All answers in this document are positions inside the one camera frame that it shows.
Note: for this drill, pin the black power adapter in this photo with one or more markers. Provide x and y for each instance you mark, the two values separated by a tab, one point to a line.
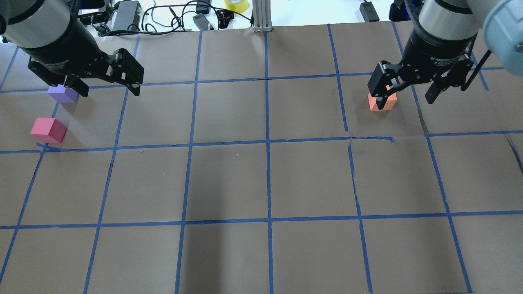
127	15

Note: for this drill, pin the purple foam block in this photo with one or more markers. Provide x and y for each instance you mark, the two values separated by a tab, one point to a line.
62	94

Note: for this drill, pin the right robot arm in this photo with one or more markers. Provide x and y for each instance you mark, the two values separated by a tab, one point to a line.
497	25

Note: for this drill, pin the pink foam block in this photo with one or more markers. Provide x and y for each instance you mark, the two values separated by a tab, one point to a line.
48	130

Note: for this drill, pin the grey plug adapter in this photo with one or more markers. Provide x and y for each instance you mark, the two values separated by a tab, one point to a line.
202	23

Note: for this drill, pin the aluminium frame post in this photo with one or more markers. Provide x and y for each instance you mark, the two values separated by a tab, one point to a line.
261	14

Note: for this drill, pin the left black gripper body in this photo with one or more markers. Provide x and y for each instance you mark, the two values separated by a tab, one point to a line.
65	45

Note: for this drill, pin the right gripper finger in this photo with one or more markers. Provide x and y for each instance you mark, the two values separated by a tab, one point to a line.
385	81
456	77

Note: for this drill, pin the small black adapter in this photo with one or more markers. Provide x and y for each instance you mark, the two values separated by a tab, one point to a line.
368	11

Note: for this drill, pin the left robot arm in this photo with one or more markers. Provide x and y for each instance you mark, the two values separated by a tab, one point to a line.
14	11

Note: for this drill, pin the yellow tape roll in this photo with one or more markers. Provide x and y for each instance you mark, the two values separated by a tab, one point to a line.
239	6

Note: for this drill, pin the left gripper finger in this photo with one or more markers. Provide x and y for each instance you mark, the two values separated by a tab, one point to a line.
54	75
121	67

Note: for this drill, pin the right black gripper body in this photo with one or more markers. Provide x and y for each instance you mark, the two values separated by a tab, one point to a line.
437	51

